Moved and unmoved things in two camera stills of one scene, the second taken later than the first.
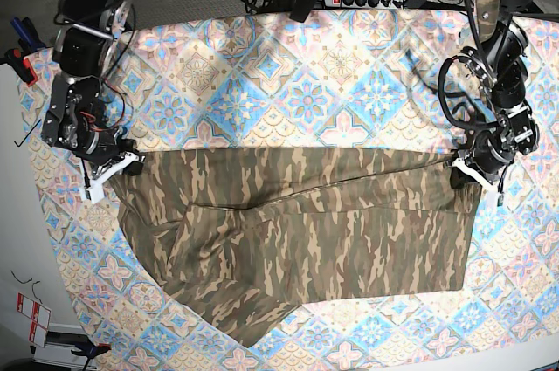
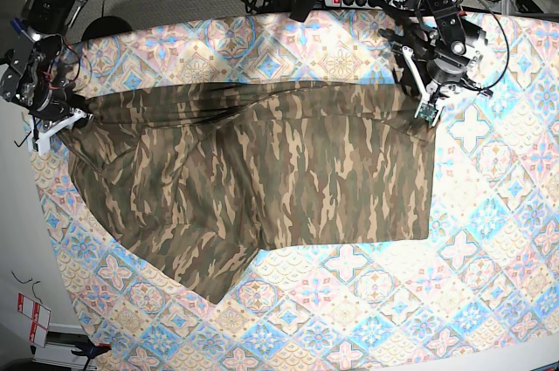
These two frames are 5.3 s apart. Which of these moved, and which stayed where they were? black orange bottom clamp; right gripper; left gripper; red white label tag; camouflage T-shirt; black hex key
Moved: right gripper; left gripper; camouflage T-shirt
Stayed: black orange bottom clamp; black hex key; red white label tag
